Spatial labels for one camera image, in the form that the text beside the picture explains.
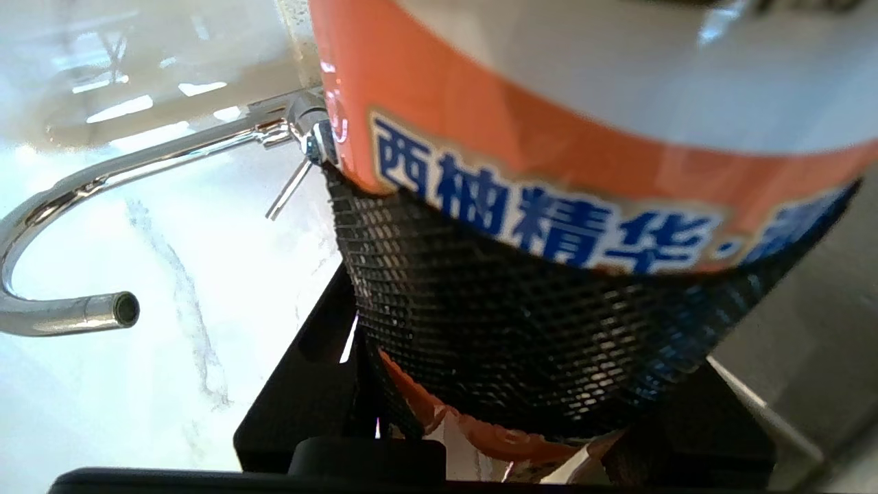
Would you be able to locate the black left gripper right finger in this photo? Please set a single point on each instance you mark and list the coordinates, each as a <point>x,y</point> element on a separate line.
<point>699,432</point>

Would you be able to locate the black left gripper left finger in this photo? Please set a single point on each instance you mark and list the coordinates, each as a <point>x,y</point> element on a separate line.
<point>309,412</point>

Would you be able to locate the orange dish soap bottle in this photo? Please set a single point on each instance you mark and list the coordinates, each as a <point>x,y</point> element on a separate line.
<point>583,171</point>

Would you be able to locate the chrome kitchen faucet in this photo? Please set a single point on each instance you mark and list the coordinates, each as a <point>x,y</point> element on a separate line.
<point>82,185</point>

